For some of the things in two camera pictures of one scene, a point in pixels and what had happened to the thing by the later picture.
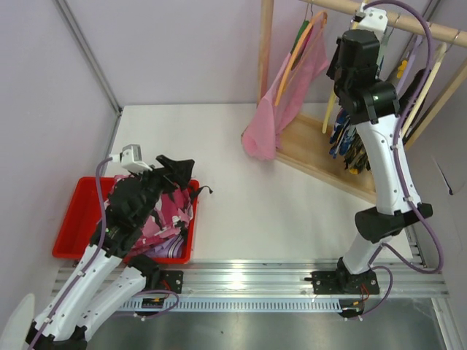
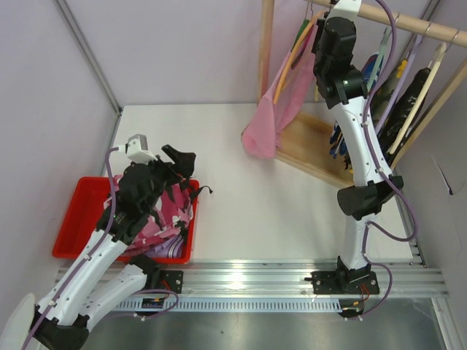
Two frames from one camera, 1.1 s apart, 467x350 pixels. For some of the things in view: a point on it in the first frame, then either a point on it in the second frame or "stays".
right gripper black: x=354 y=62 → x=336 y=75
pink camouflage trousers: x=170 y=219 stays
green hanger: x=300 y=33 stays
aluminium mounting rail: x=414 y=278 stays
